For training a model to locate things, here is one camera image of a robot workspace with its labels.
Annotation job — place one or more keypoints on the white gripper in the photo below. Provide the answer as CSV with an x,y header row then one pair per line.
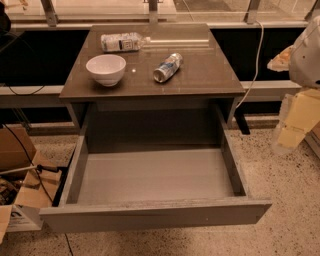
x,y
307,65

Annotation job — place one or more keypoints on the open grey top drawer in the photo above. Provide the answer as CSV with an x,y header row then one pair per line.
x,y
153,169

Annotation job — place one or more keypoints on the clear plastic water bottle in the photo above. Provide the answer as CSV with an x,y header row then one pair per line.
x,y
123,42

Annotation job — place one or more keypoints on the white ceramic bowl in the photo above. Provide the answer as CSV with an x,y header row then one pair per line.
x,y
106,69

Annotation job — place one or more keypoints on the white stick with black tip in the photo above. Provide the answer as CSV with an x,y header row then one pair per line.
x,y
39,168

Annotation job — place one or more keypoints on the brown cardboard box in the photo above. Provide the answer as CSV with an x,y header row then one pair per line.
x,y
23,194

